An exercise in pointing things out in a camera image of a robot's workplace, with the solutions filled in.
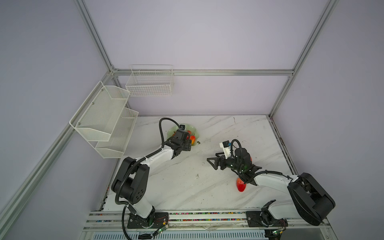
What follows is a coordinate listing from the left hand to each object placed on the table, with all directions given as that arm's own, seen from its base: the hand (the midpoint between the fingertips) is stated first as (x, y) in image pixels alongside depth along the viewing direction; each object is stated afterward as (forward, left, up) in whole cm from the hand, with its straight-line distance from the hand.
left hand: (182, 142), depth 92 cm
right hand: (-12, -18, +3) cm, 21 cm away
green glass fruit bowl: (+17, -3, -5) cm, 18 cm away
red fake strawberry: (-24, -34, -6) cm, 42 cm away
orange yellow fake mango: (+5, -7, -2) cm, 9 cm away
